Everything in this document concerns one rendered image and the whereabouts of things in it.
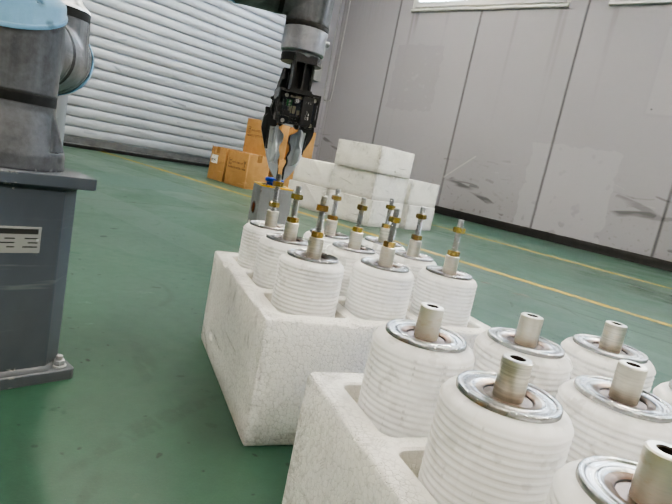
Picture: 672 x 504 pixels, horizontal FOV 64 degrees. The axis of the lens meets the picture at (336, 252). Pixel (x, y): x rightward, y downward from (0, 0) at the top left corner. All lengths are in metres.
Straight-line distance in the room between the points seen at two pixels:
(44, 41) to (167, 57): 5.70
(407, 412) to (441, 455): 0.09
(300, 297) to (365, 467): 0.35
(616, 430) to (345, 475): 0.21
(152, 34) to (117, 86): 0.68
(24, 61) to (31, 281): 0.29
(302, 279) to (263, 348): 0.11
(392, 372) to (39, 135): 0.57
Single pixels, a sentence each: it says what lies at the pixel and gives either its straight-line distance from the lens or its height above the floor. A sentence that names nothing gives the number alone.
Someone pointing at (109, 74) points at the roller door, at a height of 0.78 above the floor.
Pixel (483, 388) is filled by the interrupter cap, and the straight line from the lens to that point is 0.43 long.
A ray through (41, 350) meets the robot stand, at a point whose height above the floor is 0.05.
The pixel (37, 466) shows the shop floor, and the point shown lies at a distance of 0.72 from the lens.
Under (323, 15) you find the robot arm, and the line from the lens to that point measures 0.97.
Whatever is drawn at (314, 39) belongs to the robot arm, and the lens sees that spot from 0.96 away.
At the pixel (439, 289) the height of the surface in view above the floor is 0.23.
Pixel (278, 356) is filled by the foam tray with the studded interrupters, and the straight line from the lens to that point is 0.72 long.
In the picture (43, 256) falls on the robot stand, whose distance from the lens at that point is 0.84.
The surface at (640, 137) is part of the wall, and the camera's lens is 6.04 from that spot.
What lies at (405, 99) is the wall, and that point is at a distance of 7.29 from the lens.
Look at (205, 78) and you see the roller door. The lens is 6.78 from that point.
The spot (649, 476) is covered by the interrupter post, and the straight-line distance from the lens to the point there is 0.34.
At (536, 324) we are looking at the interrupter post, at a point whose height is 0.28.
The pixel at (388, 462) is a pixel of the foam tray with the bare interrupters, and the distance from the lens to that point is 0.44.
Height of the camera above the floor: 0.39
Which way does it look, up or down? 9 degrees down
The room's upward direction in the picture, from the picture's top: 11 degrees clockwise
